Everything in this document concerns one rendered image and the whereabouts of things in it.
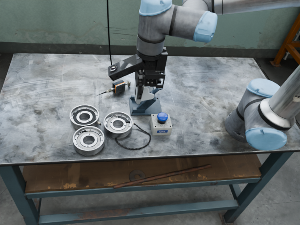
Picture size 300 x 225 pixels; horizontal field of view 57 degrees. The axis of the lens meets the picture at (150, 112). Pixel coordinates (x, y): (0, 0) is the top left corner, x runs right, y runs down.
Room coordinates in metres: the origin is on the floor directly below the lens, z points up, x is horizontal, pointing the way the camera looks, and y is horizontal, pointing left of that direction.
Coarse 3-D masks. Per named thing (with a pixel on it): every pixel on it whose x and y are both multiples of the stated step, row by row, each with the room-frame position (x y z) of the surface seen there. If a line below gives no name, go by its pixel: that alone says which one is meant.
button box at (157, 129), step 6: (156, 114) 0.72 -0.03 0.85; (168, 114) 0.73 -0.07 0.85; (150, 120) 0.71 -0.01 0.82; (156, 120) 0.69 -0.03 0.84; (168, 120) 0.70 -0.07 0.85; (150, 126) 0.69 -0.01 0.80; (156, 126) 0.66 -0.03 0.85; (162, 126) 0.66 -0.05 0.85; (168, 126) 0.67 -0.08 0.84; (156, 132) 0.65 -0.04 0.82; (162, 132) 0.66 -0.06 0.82; (168, 132) 0.66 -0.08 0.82
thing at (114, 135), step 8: (112, 112) 0.69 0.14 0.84; (120, 112) 0.70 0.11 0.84; (104, 120) 0.65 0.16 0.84; (112, 120) 0.66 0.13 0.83; (120, 120) 0.67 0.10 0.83; (128, 120) 0.68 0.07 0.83; (104, 128) 0.62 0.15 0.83; (112, 128) 0.63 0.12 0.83; (120, 128) 0.63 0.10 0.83; (128, 128) 0.64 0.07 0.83; (112, 136) 0.60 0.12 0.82; (120, 136) 0.60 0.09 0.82
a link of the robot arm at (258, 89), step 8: (256, 80) 0.79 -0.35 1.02; (264, 80) 0.80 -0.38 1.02; (248, 88) 0.76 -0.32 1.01; (256, 88) 0.74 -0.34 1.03; (264, 88) 0.75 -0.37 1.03; (272, 88) 0.76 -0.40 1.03; (248, 96) 0.74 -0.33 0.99; (256, 96) 0.73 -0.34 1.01; (264, 96) 0.71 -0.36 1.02; (240, 104) 0.77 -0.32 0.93; (248, 104) 0.71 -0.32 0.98; (240, 112) 0.75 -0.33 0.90
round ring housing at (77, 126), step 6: (78, 108) 0.69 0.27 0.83; (84, 108) 0.70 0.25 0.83; (90, 108) 0.70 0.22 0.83; (78, 114) 0.66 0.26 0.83; (84, 114) 0.68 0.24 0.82; (90, 114) 0.67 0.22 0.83; (96, 114) 0.68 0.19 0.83; (72, 120) 0.63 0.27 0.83; (78, 120) 0.64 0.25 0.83; (90, 120) 0.65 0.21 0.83; (96, 120) 0.64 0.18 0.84; (78, 126) 0.61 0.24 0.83; (84, 126) 0.61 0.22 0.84
